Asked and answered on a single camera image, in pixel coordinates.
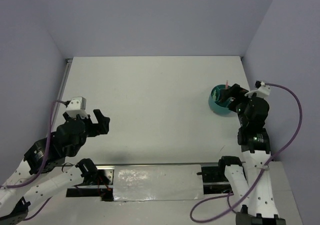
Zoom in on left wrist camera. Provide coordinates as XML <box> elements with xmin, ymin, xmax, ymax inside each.
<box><xmin>65</xmin><ymin>96</ymin><xmax>88</xmax><ymax>119</ymax></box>

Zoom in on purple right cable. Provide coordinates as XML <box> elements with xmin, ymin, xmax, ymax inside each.
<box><xmin>189</xmin><ymin>83</ymin><xmax>304</xmax><ymax>223</ymax></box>

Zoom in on teal round desk organizer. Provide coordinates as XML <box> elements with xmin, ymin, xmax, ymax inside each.
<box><xmin>208</xmin><ymin>84</ymin><xmax>234</xmax><ymax>116</ymax></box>

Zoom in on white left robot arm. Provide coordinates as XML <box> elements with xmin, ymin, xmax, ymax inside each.
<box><xmin>0</xmin><ymin>109</ymin><xmax>110</xmax><ymax>225</ymax></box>

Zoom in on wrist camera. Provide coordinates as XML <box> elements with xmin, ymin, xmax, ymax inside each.
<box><xmin>245</xmin><ymin>80</ymin><xmax>271</xmax><ymax>99</ymax></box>
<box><xmin>65</xmin><ymin>96</ymin><xmax>88</xmax><ymax>119</ymax></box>

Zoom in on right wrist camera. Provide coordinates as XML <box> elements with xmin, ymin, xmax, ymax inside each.
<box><xmin>245</xmin><ymin>80</ymin><xmax>271</xmax><ymax>99</ymax></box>

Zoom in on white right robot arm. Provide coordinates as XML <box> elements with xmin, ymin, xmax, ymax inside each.
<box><xmin>217</xmin><ymin>81</ymin><xmax>286</xmax><ymax>225</ymax></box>

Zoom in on aluminium table rail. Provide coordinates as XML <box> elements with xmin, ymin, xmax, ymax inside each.
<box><xmin>46</xmin><ymin>58</ymin><xmax>73</xmax><ymax>139</ymax></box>

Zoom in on green correction tape dispenser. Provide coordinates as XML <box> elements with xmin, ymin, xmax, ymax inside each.
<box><xmin>211</xmin><ymin>89</ymin><xmax>219</xmax><ymax>101</ymax></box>

